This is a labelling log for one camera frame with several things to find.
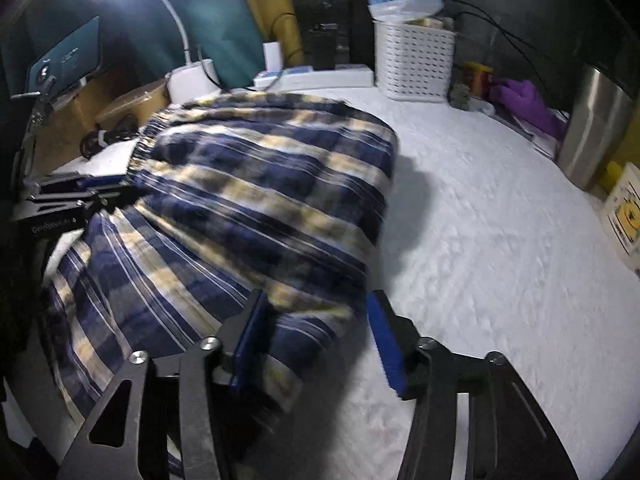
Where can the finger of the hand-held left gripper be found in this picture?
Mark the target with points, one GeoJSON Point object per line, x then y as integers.
{"type": "Point", "coordinates": [100, 181]}
{"type": "Point", "coordinates": [75, 205]}

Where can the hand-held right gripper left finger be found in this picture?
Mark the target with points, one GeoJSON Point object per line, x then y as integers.
{"type": "Point", "coordinates": [247, 342]}

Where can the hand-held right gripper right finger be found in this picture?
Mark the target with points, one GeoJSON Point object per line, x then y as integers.
{"type": "Point", "coordinates": [386, 345]}

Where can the blue plaid pants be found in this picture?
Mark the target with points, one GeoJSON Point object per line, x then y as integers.
{"type": "Point", "coordinates": [260, 185]}

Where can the cardboard box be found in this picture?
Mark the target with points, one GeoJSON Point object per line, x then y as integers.
{"type": "Point", "coordinates": [75, 120]}

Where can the white textured table cover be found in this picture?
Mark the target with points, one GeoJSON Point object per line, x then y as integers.
{"type": "Point", "coordinates": [475, 260]}

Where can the tablet with teal screen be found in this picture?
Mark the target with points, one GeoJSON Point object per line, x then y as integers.
{"type": "Point", "coordinates": [65, 60]}

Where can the white desk lamp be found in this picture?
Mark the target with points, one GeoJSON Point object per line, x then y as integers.
{"type": "Point", "coordinates": [192, 82]}

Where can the teal curtain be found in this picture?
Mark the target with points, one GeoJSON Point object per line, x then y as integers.
{"type": "Point", "coordinates": [150, 25]}

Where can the white charger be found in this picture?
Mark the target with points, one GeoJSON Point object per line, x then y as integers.
{"type": "Point", "coordinates": [273, 57]}

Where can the white power strip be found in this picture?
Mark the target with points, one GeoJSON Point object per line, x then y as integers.
{"type": "Point", "coordinates": [320, 78]}

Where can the yellow curtain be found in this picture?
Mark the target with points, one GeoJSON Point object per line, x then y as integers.
{"type": "Point", "coordinates": [272, 10]}

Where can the small grey object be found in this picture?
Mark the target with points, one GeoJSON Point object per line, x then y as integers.
{"type": "Point", "coordinates": [460, 96]}

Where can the cream mug with yellow print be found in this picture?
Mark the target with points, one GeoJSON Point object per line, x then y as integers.
{"type": "Point", "coordinates": [625, 220]}

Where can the purple cloth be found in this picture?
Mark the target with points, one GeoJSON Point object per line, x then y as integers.
{"type": "Point", "coordinates": [530, 105]}

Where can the yellow jar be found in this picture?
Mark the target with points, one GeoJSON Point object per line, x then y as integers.
{"type": "Point", "coordinates": [477, 80]}

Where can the white perforated plastic basket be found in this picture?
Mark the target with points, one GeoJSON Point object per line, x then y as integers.
{"type": "Point", "coordinates": [415, 60]}

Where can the stainless steel tumbler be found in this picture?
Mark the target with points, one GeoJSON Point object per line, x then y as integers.
{"type": "Point", "coordinates": [592, 125]}

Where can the blue plastic bag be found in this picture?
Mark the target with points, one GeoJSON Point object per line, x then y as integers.
{"type": "Point", "coordinates": [405, 2]}

